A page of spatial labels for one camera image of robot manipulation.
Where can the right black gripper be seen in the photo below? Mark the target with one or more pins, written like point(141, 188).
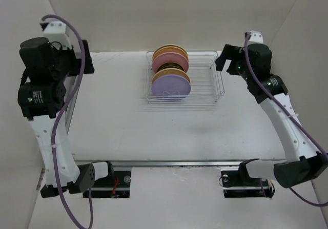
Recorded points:
point(231, 53)

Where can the orange plastic plate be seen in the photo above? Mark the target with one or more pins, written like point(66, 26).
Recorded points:
point(170, 49)

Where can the pink plastic plate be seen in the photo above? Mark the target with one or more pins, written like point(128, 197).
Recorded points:
point(170, 57)

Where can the yellow patterned plate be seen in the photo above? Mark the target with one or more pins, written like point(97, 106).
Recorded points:
point(169, 66)

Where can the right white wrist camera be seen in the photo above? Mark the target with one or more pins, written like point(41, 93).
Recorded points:
point(254, 37)

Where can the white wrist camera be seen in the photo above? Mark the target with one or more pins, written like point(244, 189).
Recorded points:
point(57, 34)
point(254, 37)

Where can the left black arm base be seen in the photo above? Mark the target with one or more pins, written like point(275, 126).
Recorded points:
point(115, 187)

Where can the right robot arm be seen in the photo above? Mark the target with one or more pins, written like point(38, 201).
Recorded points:
point(303, 161)

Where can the tan rear plate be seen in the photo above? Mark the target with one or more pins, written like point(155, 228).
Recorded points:
point(171, 45)

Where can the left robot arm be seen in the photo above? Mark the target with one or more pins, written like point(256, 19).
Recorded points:
point(41, 96)

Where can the beige plastic plate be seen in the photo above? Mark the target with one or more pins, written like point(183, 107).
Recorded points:
point(171, 71)

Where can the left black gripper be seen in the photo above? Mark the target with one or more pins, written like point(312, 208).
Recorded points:
point(77, 67)

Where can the white wire dish rack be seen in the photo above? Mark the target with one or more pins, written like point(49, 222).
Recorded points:
point(206, 83)

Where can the purple plastic plate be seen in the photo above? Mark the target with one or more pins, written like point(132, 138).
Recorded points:
point(171, 86)

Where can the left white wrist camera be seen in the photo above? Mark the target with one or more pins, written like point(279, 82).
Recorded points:
point(57, 34)

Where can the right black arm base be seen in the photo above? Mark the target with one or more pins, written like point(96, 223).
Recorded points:
point(236, 187)

